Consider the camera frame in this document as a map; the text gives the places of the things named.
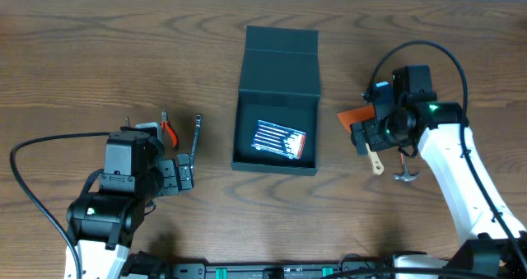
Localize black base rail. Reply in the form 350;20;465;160
119;252;409;279

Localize right black cable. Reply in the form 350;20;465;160
366;39;527;272

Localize small black-handled hammer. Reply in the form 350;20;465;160
393;154;421;182

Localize black cable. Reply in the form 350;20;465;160
366;39;527;272
8;133;112;279

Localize red black pliers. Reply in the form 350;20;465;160
160;110;179;150

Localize blue screwdriver bit case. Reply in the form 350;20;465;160
251;120;307;160

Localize orange scraper wooden handle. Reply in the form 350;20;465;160
337;105;385;175

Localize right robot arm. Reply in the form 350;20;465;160
349;65;526;278

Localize left black cable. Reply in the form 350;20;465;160
8;133;112;279

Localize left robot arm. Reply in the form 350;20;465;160
64;123;195;278

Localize silver ring wrench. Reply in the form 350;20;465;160
189;114;203;170

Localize dark green open box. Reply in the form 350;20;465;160
231;26;321;176

